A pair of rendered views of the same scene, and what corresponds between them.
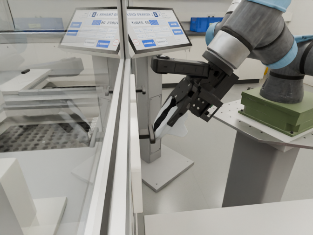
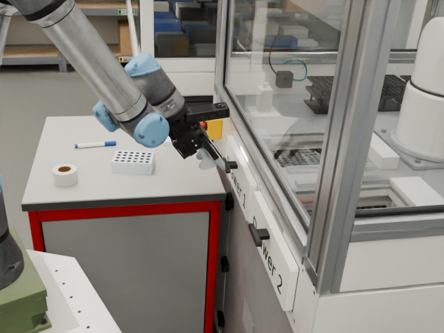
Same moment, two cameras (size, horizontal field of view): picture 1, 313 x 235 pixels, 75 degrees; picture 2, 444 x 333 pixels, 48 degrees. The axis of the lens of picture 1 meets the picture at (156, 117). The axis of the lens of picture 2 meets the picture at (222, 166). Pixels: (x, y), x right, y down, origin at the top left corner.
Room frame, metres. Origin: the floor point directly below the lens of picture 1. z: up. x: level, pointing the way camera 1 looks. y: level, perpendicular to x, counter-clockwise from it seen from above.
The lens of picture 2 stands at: (1.58, -0.12, 1.53)
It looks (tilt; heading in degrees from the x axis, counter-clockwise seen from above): 28 degrees down; 174
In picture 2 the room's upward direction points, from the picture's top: 3 degrees clockwise
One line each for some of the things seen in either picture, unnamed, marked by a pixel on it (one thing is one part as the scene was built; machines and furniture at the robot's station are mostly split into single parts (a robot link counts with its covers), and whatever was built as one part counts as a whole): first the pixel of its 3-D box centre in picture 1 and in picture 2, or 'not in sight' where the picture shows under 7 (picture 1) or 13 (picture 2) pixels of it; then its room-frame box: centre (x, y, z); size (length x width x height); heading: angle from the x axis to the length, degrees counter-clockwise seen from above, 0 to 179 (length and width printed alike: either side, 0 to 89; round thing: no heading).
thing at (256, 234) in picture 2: (139, 89); (259, 234); (0.72, 0.06, 0.91); 0.07 x 0.04 x 0.01; 7
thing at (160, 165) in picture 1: (154, 109); not in sight; (1.43, 0.01, 0.51); 0.50 x 0.45 x 1.02; 44
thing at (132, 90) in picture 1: (133, 98); (270, 245); (0.72, 0.09, 0.87); 0.29 x 0.02 x 0.11; 7
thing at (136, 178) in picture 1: (135, 146); (239, 175); (0.41, 0.05, 0.87); 0.29 x 0.02 x 0.11; 7
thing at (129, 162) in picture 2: not in sight; (133, 162); (0.16, -0.26, 0.78); 0.12 x 0.08 x 0.04; 85
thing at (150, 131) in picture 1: (146, 133); (230, 164); (0.41, 0.02, 0.91); 0.07 x 0.04 x 0.01; 7
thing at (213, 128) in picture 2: not in sight; (212, 125); (0.08, 0.00, 0.88); 0.07 x 0.05 x 0.07; 7
